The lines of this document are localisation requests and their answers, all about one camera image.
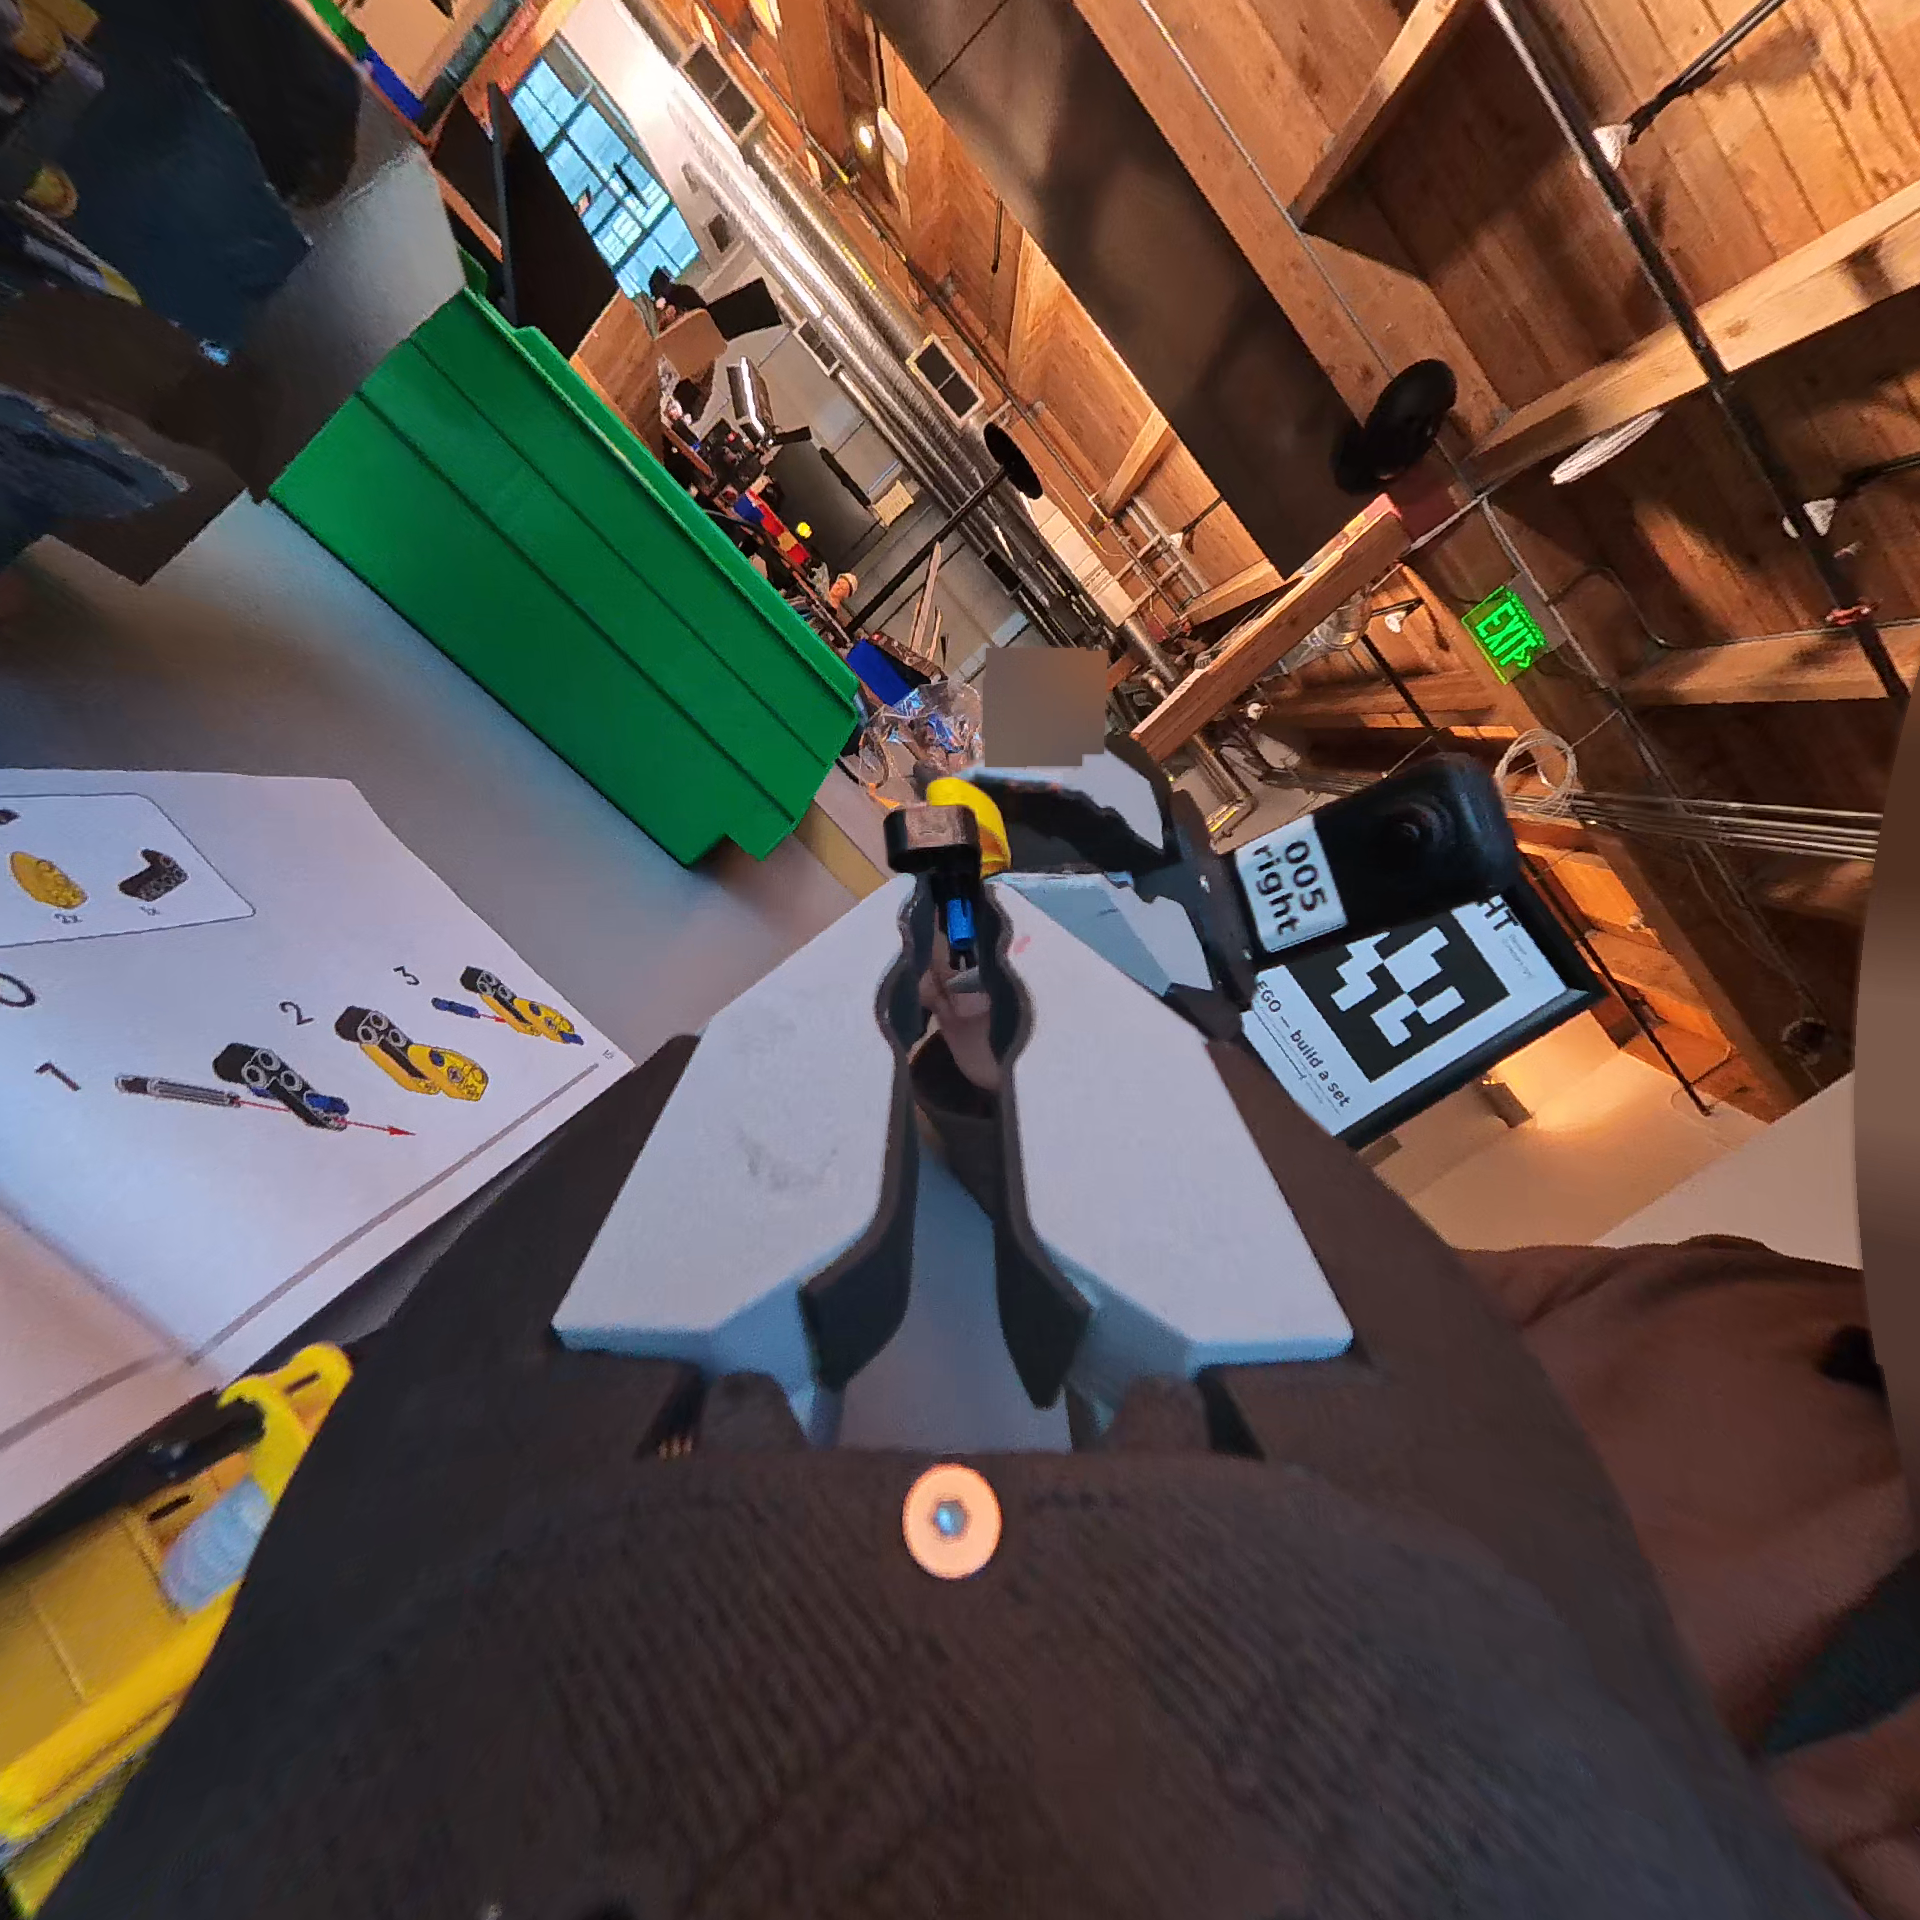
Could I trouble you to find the clear plastic bag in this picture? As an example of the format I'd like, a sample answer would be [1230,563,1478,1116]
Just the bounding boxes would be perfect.
[857,679,992,782]

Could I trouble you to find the dark lego set box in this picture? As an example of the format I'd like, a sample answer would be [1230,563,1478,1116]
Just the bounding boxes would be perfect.
[0,0,368,565]

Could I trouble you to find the person's brown clothing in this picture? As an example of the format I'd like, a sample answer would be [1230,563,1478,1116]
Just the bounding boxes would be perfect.
[1463,1231,1920,1920]

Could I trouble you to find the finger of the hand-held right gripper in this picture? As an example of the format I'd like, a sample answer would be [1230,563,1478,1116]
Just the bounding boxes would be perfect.
[959,739,1177,876]
[997,874,1208,998]

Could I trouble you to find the white round ceiling lamp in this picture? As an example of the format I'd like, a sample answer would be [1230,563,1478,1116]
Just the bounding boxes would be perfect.
[1550,407,1664,484]

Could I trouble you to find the wooden cabinet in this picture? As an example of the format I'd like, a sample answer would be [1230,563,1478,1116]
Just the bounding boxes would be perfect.
[569,292,669,444]

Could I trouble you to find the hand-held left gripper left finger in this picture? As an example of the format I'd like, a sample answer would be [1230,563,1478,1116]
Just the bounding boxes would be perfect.
[551,877,922,1445]

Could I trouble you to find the paned window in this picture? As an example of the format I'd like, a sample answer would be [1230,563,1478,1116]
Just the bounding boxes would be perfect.
[510,40,702,298]

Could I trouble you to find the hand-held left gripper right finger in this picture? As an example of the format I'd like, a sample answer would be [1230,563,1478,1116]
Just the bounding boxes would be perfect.
[982,882,1356,1445]

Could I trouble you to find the green storage bin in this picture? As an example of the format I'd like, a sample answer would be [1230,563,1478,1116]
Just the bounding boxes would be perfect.
[266,246,861,868]

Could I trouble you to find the metal ceiling duct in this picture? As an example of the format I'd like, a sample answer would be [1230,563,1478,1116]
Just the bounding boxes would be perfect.
[681,104,1143,646]

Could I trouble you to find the green exit sign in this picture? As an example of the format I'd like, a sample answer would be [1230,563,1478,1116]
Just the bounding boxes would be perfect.
[1460,582,1551,686]

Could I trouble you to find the yellow curved lego piece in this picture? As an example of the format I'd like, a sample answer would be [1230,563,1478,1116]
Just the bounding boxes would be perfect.
[927,778,1009,876]

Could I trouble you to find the black floor lamp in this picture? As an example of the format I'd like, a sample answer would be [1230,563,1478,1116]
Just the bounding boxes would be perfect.
[870,423,1047,608]

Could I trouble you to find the black framed marker sign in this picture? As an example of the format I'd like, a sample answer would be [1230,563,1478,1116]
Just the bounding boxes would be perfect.
[1239,887,1606,1152]

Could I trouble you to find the yellow lego model assembly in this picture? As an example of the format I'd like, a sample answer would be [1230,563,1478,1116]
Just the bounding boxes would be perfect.
[0,1340,356,1894]

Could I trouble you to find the lego instruction booklet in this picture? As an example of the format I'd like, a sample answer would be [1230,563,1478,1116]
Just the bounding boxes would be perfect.
[0,767,634,1555]

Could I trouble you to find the grey wire bundle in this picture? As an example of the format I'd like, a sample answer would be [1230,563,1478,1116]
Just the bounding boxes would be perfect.
[1497,727,1884,860]

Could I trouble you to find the black round ceiling lamp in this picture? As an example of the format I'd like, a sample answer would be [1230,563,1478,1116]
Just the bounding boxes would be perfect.
[1333,359,1460,495]

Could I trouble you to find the black partition panel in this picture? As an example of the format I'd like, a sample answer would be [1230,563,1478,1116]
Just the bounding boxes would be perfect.
[486,82,633,366]

